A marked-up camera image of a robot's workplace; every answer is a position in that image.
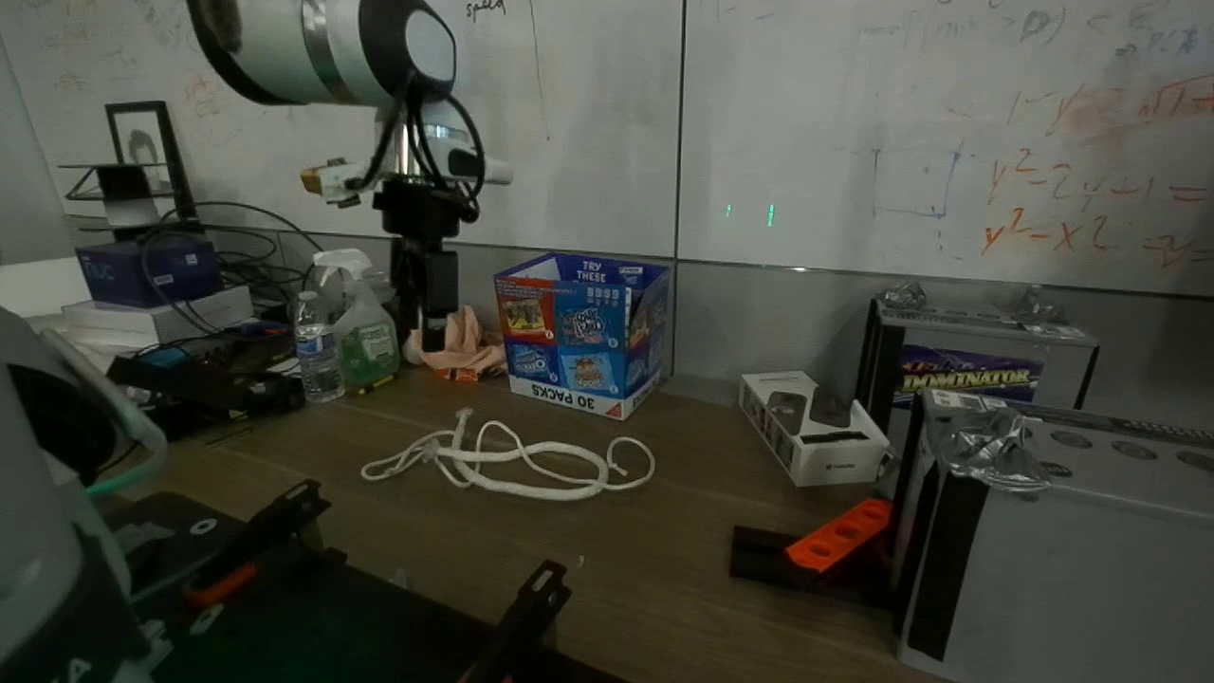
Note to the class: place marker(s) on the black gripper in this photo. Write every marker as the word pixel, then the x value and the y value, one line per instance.
pixel 421 272

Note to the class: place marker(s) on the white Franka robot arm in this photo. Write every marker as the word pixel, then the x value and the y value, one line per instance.
pixel 291 50

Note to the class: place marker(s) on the blue printed cardboard box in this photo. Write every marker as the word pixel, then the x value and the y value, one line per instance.
pixel 582 342

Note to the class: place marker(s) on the dark blue box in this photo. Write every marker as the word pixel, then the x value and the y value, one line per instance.
pixel 128 272

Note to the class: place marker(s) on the white phone box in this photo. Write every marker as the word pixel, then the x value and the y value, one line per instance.
pixel 820 460

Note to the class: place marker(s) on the pink cloth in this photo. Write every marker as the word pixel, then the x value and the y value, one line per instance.
pixel 461 360

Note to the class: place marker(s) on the greenish plastic spray bottle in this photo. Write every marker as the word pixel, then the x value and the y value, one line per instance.
pixel 368 346

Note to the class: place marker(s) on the clear plastic water bottle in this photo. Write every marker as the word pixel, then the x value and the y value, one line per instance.
pixel 316 360

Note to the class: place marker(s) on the black electronic equipment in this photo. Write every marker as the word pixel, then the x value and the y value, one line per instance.
pixel 203 371

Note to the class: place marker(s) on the whiteboard panel black writing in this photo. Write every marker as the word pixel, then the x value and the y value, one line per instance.
pixel 569 125

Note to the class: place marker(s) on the black mat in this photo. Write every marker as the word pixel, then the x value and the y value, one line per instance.
pixel 343 626

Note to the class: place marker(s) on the stack of white boxes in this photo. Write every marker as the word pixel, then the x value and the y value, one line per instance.
pixel 114 326

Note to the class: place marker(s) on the orange and black tool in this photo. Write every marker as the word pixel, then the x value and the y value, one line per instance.
pixel 837 538

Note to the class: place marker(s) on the whiteboard panel orange writing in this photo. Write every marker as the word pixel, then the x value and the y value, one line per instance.
pixel 884 101

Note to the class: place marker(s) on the grey battery with printed label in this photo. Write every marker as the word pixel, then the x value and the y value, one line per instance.
pixel 973 371

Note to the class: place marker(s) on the large plain grey battery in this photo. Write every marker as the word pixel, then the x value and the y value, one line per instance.
pixel 1074 571

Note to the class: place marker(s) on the black picture frame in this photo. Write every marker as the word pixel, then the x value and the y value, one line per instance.
pixel 148 145

